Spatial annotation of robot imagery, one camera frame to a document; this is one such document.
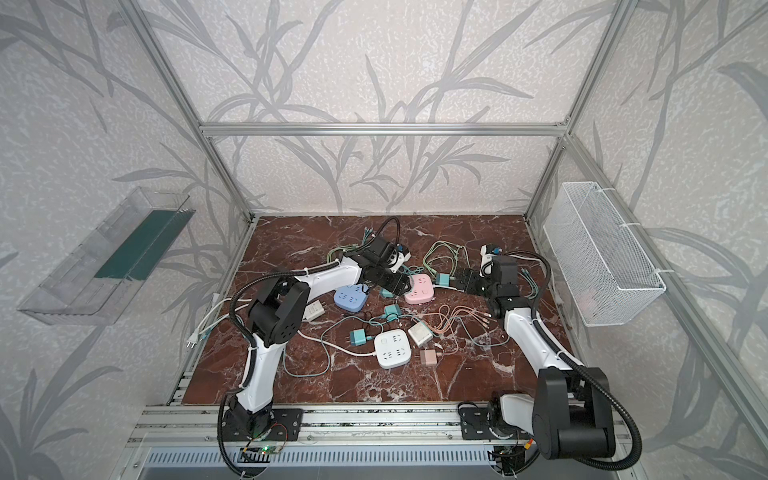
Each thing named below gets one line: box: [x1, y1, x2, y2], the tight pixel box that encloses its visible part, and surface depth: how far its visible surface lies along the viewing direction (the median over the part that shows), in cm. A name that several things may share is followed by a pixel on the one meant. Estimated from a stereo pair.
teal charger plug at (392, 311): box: [384, 304, 401, 322], surface depth 93 cm
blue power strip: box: [334, 284, 370, 313], surface depth 96 cm
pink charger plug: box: [420, 349, 437, 365], surface depth 84 cm
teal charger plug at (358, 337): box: [350, 328, 373, 347], surface depth 88 cm
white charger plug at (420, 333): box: [408, 321, 433, 347], surface depth 88 cm
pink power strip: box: [404, 274, 434, 304], surface depth 98 cm
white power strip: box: [374, 329, 412, 369], surface depth 86 cm
